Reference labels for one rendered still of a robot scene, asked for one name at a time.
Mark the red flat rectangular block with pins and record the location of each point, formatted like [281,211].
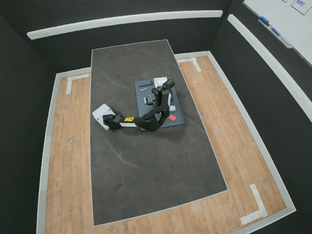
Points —
[172,118]

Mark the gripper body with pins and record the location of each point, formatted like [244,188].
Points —
[156,99]

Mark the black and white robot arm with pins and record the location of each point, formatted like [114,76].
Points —
[147,121]

